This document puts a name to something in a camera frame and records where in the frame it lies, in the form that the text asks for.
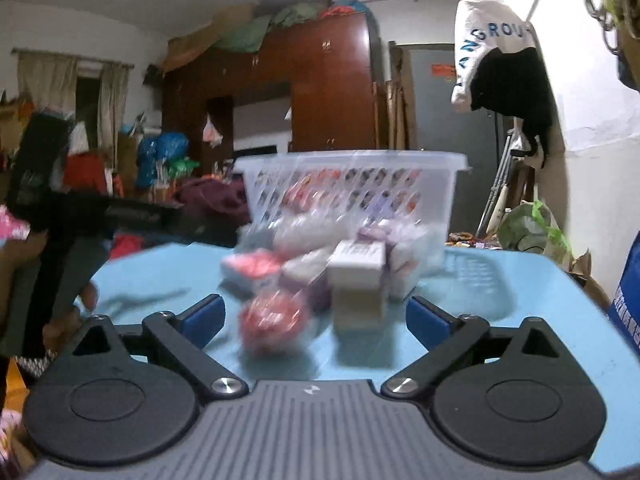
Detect green cloth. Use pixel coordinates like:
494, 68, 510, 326
215, 2, 322, 54

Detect white roll in clear bag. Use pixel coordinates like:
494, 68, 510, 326
274, 212, 352, 262

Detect brown wooden wardrobe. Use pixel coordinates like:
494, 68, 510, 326
162, 12, 384, 177

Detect beige small box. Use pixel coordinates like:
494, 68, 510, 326
332, 285, 389, 332

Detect blue plastic bags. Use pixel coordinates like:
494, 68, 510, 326
136, 132, 190, 192

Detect blue shopping bag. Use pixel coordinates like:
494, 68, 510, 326
607, 230, 640, 357

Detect pink and white packet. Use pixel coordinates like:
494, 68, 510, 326
220, 250, 284, 294

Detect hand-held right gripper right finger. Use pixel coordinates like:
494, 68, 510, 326
381, 296, 583, 401

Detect metal crutches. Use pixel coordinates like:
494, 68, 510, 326
477, 127, 522, 237

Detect maroon cloth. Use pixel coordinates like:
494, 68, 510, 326
175, 176, 252, 227

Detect white plastic basket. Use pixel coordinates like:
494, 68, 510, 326
234, 149, 473, 262

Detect brown cardboard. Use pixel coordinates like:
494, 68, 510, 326
567, 250, 611, 306

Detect lilac box in clear wrap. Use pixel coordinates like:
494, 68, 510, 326
357, 225, 432, 302

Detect white small box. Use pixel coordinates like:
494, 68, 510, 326
327, 240, 389, 289

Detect grey door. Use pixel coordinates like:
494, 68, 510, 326
394, 44, 511, 234

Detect olive hanging bag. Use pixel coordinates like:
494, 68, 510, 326
585, 0, 640, 94

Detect small white hanging bag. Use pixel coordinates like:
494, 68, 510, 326
201, 115, 224, 147

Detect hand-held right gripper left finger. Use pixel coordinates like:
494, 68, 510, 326
50, 294, 250, 401

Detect beige curtain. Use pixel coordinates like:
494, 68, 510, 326
99, 62, 129, 162
17, 52, 77, 122

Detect white and black hanging garment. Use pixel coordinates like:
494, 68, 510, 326
451, 0, 559, 171

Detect person's left hand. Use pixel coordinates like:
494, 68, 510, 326
0, 232, 100, 356

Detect green and white plastic bag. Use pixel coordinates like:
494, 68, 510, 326
497, 200, 574, 267

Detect red ball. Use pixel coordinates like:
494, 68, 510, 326
239, 290, 312, 357

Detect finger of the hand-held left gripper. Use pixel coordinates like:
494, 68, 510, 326
100, 193, 237, 249

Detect small colourful trinkets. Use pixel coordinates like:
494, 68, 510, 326
446, 230, 489, 249

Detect pink floral blanket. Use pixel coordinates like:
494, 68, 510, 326
0, 207, 32, 242

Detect red cloth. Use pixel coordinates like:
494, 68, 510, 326
64, 152, 109, 194

